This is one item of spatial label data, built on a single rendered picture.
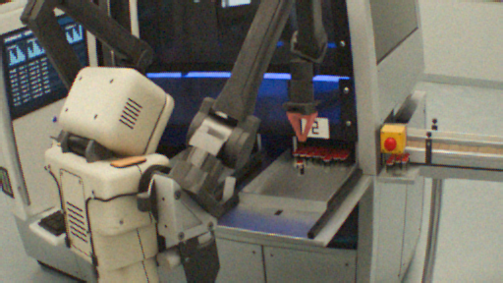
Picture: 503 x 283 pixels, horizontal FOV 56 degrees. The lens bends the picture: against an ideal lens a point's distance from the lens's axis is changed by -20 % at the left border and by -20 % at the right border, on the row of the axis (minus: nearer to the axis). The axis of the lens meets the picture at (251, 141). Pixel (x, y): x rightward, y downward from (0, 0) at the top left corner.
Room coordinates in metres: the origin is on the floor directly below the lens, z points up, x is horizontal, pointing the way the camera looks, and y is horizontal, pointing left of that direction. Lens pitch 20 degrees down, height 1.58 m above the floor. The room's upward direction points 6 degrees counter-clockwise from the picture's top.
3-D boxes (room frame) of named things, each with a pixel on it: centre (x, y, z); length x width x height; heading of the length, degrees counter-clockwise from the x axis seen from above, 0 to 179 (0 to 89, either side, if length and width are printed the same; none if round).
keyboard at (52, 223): (1.65, 0.58, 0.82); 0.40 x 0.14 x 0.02; 140
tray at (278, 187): (1.55, -0.15, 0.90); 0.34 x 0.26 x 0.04; 151
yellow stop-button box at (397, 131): (1.53, -0.42, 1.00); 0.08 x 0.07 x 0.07; 151
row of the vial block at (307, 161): (1.65, -0.20, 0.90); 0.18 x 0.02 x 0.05; 61
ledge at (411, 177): (1.56, -0.46, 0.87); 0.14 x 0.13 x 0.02; 151
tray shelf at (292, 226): (1.58, 0.04, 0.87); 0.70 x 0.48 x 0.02; 61
